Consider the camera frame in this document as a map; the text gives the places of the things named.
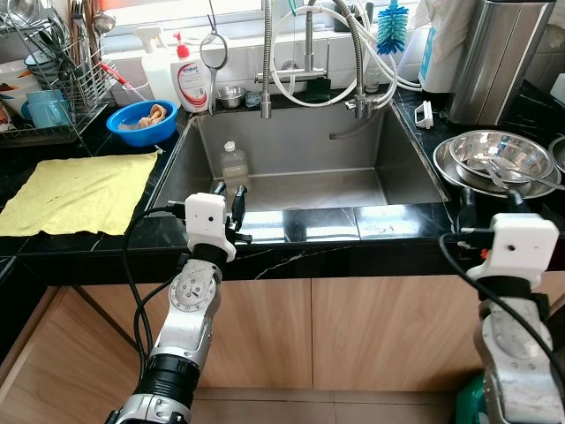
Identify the small white brush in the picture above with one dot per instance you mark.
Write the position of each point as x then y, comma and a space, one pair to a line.
425, 115

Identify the light wooden kitchen cabinet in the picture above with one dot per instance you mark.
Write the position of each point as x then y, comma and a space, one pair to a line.
353, 336

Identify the clear plastic bottle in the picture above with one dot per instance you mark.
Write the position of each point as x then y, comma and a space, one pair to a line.
234, 168

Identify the steel fork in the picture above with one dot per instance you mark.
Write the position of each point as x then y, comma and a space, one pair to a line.
492, 172

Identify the green bin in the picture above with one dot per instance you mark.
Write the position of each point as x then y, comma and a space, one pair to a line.
468, 402

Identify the blue plastic bowl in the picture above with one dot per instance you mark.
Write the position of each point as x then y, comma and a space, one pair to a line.
132, 132

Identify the steel ladle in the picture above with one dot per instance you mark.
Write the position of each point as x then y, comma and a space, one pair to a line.
104, 22

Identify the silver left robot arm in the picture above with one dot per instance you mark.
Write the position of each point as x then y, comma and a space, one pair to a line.
190, 309

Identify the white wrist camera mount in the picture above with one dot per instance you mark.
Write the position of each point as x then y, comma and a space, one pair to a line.
207, 221
510, 247

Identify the teal plastic cup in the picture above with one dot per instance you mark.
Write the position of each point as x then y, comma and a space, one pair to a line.
46, 108

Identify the white red-pump soap bottle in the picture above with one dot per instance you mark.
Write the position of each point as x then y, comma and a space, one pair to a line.
192, 84

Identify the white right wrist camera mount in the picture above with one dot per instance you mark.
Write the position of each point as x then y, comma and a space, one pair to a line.
510, 247

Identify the chrome spring kitchen faucet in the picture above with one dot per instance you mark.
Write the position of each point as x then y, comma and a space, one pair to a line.
266, 62

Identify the steel bowl with cutlery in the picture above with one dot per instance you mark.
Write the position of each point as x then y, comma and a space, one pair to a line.
558, 155

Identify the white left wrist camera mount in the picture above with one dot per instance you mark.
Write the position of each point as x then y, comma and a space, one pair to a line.
207, 221

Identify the steel spoon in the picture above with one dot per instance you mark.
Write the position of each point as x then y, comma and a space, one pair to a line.
530, 179

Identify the medium steel bowl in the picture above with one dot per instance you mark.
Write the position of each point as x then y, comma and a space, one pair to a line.
472, 150

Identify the white spray bottle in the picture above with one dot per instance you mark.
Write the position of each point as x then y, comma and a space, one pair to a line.
157, 75

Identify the white hanging cloth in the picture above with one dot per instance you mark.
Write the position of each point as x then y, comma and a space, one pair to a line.
450, 35

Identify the large steel basin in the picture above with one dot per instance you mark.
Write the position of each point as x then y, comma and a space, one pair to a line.
444, 168

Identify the stainless steel sink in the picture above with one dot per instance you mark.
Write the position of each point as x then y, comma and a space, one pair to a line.
353, 177

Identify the black sponge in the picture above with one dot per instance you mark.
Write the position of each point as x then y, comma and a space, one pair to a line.
318, 88

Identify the small steel bowl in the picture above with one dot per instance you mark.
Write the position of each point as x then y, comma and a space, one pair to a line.
230, 97

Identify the tall stainless steel canister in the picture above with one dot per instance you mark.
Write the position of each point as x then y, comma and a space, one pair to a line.
499, 62

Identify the blue bottle brush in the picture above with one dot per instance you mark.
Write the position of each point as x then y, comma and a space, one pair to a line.
392, 31

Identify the yellow dish cloth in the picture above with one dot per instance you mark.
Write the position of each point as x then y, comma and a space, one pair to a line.
79, 190

